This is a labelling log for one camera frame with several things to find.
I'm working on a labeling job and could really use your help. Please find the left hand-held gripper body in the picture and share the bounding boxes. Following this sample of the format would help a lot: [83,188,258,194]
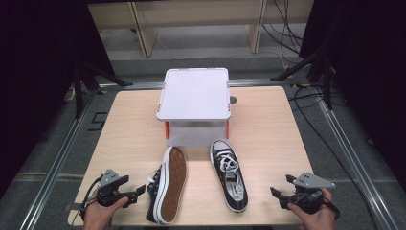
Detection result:
[95,168,128,208]

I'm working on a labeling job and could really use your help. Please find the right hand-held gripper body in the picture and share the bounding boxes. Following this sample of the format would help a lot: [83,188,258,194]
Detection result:
[288,171,337,216]

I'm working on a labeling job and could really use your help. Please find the black canvas sneaker brown sole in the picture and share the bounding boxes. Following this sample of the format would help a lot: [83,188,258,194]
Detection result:
[146,146,189,225]

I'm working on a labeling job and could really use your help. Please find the black canvas sneaker white laces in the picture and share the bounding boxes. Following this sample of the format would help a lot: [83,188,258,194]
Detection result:
[209,138,250,214]

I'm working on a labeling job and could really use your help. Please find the white plastic shoe box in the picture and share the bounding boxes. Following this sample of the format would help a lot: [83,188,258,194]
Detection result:
[155,67,233,149]

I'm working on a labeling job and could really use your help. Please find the person's left hand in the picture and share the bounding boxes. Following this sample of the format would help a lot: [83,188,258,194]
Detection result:
[82,196,129,230]

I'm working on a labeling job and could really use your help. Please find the person's right hand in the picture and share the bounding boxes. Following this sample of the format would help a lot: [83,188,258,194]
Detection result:
[286,187,337,230]

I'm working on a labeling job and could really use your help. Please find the black floor tape mark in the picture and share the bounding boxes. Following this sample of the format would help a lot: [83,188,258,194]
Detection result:
[87,111,108,132]

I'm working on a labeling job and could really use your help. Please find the yellow floor tape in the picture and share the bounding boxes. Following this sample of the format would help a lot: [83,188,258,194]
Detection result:
[282,64,313,89]

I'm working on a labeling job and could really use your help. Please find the black metal stand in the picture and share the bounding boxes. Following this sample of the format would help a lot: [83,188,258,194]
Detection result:
[270,44,335,111]
[72,59,134,120]

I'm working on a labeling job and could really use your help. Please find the black curtain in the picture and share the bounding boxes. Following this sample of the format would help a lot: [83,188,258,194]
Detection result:
[0,0,117,199]
[299,0,406,193]

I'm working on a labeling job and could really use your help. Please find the beige wooden desk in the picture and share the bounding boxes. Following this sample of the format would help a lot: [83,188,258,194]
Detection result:
[87,0,316,58]

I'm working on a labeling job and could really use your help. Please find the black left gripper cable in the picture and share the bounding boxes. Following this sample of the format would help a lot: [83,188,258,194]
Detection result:
[71,174,104,226]

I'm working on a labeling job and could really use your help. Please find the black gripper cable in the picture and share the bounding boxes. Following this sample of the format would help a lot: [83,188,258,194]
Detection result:
[71,174,104,226]
[321,191,342,222]

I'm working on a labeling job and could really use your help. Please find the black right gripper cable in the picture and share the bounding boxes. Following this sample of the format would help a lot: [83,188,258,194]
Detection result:
[321,191,342,222]

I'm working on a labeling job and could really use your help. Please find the aluminium floor rail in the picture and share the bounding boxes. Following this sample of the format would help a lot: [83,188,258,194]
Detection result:
[18,90,98,230]
[313,91,393,230]

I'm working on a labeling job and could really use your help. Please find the black floor cable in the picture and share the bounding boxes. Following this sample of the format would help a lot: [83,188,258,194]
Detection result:
[287,85,381,230]

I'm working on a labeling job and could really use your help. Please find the bundle of black cables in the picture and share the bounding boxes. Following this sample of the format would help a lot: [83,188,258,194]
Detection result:
[261,0,305,65]

